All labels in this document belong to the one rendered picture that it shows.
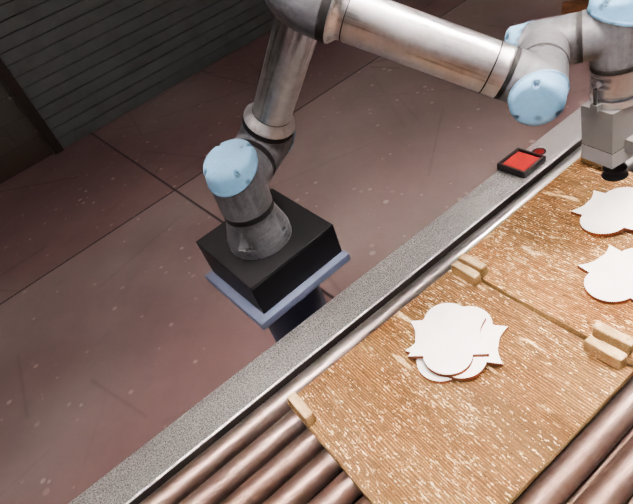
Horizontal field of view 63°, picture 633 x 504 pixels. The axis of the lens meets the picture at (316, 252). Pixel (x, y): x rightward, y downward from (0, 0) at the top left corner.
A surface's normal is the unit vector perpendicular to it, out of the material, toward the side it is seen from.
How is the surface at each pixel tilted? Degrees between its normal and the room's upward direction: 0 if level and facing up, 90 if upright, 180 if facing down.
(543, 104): 92
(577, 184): 0
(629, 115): 87
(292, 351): 0
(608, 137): 91
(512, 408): 0
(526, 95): 92
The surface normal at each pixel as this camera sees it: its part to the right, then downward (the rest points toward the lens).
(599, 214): -0.34, -0.73
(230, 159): -0.27, -0.59
